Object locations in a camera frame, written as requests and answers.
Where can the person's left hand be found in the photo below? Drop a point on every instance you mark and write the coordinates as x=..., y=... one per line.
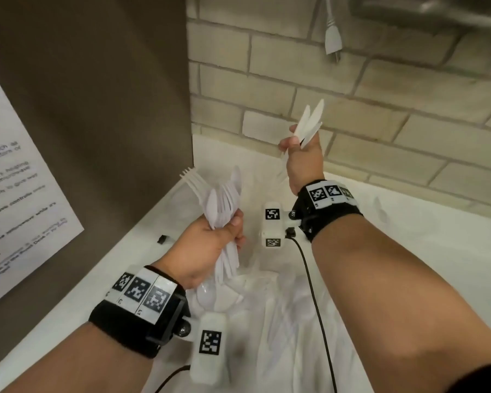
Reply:
x=192, y=253

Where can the person's right hand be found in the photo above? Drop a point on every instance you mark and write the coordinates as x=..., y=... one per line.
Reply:
x=307, y=167

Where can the bundle of mixed white cutlery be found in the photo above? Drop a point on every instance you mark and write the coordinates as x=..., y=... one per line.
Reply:
x=221, y=200

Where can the pile of white plastic cutlery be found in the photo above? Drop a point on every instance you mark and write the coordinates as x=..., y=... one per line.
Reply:
x=278, y=323

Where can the person's right forearm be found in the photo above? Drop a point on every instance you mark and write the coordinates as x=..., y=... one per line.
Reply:
x=393, y=302

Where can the person's left forearm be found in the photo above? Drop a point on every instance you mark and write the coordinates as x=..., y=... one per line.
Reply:
x=77, y=364

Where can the small black clip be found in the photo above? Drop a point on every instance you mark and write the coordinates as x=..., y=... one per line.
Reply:
x=162, y=239

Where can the black wristband with marker tags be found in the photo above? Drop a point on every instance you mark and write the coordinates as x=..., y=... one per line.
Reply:
x=122, y=327
x=331, y=216

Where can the brown partition panel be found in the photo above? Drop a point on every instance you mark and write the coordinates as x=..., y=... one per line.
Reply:
x=106, y=98

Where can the white paper notice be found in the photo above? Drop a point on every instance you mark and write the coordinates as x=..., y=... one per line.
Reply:
x=20, y=200

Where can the black shirt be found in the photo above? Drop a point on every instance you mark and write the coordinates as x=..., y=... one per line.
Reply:
x=483, y=380

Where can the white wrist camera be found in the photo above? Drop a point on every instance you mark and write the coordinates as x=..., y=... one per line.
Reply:
x=208, y=364
x=275, y=229

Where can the steel wall dispenser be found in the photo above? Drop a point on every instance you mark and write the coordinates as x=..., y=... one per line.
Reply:
x=433, y=8

